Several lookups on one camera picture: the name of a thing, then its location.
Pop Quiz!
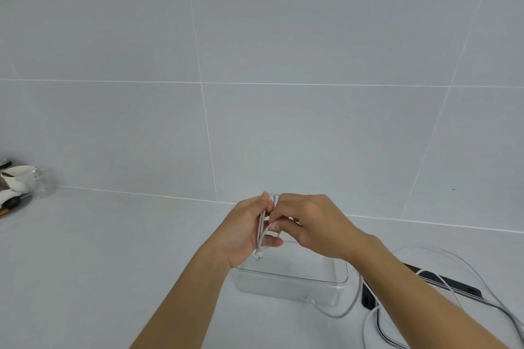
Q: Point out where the person's right hand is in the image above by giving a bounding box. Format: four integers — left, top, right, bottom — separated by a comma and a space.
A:
267, 193, 370, 263

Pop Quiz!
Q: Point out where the person's left hand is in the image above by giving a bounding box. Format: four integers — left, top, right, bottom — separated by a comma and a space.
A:
212, 192, 284, 270

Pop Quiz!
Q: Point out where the person's left forearm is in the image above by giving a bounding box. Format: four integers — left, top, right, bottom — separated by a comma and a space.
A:
130, 242, 235, 349

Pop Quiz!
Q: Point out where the clear glass jar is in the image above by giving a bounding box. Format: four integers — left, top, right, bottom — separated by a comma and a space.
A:
25, 166, 58, 199

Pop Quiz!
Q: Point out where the white ceramic cup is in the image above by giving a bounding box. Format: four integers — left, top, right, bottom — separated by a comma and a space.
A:
0, 165, 37, 194

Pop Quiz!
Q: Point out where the person's right forearm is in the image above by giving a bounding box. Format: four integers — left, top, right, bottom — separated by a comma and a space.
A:
349, 233, 510, 349

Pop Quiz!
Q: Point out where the clear plastic box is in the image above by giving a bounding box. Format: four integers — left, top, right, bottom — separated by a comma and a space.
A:
234, 234, 349, 308

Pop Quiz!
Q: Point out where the black power strip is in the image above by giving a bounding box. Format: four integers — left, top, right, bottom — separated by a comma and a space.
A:
362, 263, 486, 309

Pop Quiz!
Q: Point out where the white cable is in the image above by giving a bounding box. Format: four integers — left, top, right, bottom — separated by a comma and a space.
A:
392, 245, 524, 331
362, 271, 524, 349

